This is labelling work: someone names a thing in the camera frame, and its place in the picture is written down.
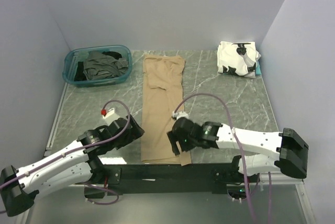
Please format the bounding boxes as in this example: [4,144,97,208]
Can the tan t shirt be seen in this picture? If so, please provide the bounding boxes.
[141,54,192,166]

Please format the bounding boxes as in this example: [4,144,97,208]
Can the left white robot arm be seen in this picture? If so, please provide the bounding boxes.
[1,116,144,217]

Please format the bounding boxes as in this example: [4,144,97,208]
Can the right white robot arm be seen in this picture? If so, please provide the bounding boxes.
[167,117,309,182]

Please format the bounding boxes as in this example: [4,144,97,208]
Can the black base beam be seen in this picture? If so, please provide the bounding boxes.
[89,161,244,195]

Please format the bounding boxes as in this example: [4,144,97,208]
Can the grey t shirt in basket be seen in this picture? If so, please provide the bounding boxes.
[83,50,129,80]

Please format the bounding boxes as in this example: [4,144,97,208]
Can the black garment in basket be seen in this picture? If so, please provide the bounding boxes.
[73,50,123,82]

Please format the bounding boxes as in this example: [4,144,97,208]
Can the teal plastic basket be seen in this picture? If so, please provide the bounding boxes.
[62,45,132,87]

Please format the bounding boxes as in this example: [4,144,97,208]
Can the white printed folded t shirt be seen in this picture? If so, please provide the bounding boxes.
[217,41,261,78]

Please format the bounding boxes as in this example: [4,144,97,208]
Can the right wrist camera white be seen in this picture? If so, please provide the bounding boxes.
[172,111,189,120]

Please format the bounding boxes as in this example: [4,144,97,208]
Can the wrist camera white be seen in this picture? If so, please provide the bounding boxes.
[172,111,189,120]
[102,108,120,125]

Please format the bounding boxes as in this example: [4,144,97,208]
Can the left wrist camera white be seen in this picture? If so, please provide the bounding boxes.
[102,108,120,125]

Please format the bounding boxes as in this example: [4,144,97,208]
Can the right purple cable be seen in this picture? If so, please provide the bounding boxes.
[174,93,273,224]

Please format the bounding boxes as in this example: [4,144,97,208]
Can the purple cable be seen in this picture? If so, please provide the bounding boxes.
[174,93,273,224]
[0,100,131,214]

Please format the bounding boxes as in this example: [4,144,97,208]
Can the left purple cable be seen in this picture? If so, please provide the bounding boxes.
[0,100,131,214]

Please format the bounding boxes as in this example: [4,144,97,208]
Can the aluminium frame rail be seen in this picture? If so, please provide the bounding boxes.
[15,82,315,224]

